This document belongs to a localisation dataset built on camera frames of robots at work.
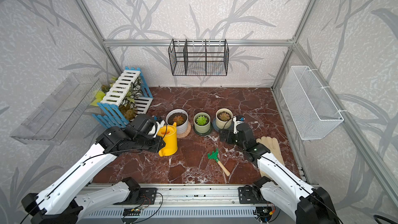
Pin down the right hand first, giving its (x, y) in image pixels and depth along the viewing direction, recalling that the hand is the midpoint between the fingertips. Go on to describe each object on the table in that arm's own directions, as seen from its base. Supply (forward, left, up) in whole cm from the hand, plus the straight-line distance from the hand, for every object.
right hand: (225, 130), depth 83 cm
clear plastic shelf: (-6, +77, +19) cm, 79 cm away
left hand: (-12, +29, +9) cm, 32 cm away
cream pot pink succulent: (+10, 0, -4) cm, 11 cm away
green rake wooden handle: (-9, +5, -12) cm, 16 cm away
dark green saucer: (+4, +13, -12) cm, 18 cm away
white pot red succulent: (+11, +27, -3) cm, 29 cm away
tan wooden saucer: (+3, +26, -11) cm, 28 cm away
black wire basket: (+50, +15, +12) cm, 53 cm away
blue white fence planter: (+12, +51, +14) cm, 55 cm away
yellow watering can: (-8, +27, +10) cm, 30 cm away
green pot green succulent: (+7, +13, -4) cm, 16 cm away
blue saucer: (+10, +6, -11) cm, 16 cm away
